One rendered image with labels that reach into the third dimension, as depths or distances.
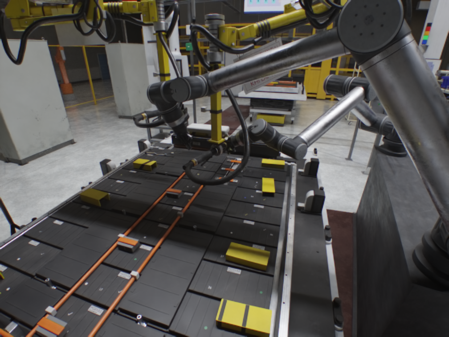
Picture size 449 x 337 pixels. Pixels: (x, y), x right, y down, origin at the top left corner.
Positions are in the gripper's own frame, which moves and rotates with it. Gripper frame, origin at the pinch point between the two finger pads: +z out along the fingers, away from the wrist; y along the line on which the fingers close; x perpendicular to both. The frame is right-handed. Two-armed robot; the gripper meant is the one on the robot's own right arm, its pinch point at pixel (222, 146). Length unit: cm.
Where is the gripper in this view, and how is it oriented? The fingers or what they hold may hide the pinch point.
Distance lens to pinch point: 159.6
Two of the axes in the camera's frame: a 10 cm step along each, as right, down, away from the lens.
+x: 5.3, -3.8, 7.5
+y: 4.2, 8.9, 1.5
